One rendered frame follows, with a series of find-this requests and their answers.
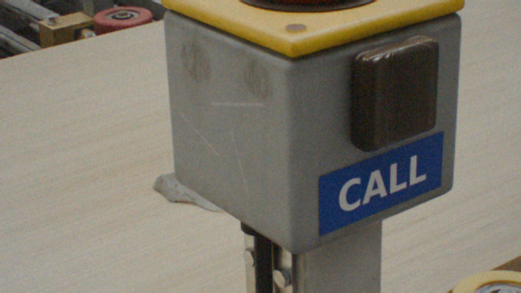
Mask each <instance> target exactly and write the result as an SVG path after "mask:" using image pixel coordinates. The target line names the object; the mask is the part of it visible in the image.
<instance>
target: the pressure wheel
mask: <svg viewBox="0 0 521 293"><path fill-rule="evenodd" d="M452 293H521V273H520V272H515V271H508V270H490V271H484V272H480V273H475V274H472V275H471V276H469V277H467V278H464V279H463V280H461V281H460V282H459V283H458V284H457V285H456V286H455V287H454V289H453V292H452Z"/></svg>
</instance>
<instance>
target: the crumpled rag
mask: <svg viewBox="0 0 521 293"><path fill-rule="evenodd" d="M153 188H154V189H156V191H158V193H160V192H161V194H163V193H164V195H166V196H167V197H168V198H167V197H166V198H167V200H169V199H170V200H172V202H176V200H177V201H178V202H179V203H180V200H181V201H182V200H183V201H184V202H185V201H188V202H190V203H195V204H196V203H197V204H196V205H198V206H201V207H202V209H212V210H214V211H216V210H217V211H219V210H221V209H220V208H218V207H217V206H215V205H213V204H212V203H210V202H208V201H207V200H206V199H204V198H202V197H201V196H199V195H197V194H196V193H195V192H193V191H192V190H189V189H188V188H186V187H185V186H183V185H182V184H181V183H180V182H178V180H177V179H176V176H175V173H170V174H165V173H162V174H161V175H159V176H158V177H157V178H156V180H155V184H154V186H153ZM153 188H152V189H153ZM154 189H153V190H154Z"/></svg>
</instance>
